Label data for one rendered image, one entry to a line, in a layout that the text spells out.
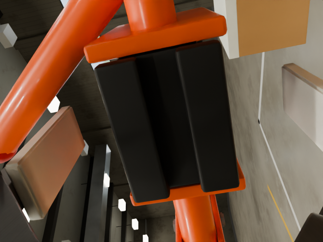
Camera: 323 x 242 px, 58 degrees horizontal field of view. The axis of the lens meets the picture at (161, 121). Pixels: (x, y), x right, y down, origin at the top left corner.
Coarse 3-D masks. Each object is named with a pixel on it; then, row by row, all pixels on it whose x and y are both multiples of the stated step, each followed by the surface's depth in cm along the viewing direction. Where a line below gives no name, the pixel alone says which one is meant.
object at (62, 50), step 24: (72, 0) 14; (96, 0) 14; (120, 0) 14; (72, 24) 14; (96, 24) 15; (48, 48) 15; (72, 48) 15; (24, 72) 16; (48, 72) 15; (72, 72) 16; (24, 96) 16; (48, 96) 16; (0, 120) 17; (24, 120) 17; (0, 144) 17
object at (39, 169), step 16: (64, 112) 17; (48, 128) 15; (64, 128) 17; (32, 144) 14; (48, 144) 15; (64, 144) 16; (80, 144) 19; (16, 160) 12; (32, 160) 13; (48, 160) 14; (64, 160) 16; (16, 176) 12; (32, 176) 13; (48, 176) 14; (64, 176) 16; (32, 192) 13; (48, 192) 14; (32, 208) 13; (48, 208) 14
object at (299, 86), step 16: (288, 64) 17; (288, 80) 16; (304, 80) 14; (320, 80) 13; (288, 96) 17; (304, 96) 14; (320, 96) 12; (288, 112) 17; (304, 112) 15; (320, 112) 13; (304, 128) 15; (320, 128) 13; (320, 144) 13
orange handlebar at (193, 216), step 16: (128, 0) 12; (144, 0) 12; (160, 0) 12; (128, 16) 13; (144, 16) 12; (160, 16) 12; (176, 208) 17; (192, 208) 16; (208, 208) 17; (176, 224) 19; (192, 224) 17; (208, 224) 17; (224, 224) 20; (176, 240) 18; (192, 240) 17; (208, 240) 17; (224, 240) 17
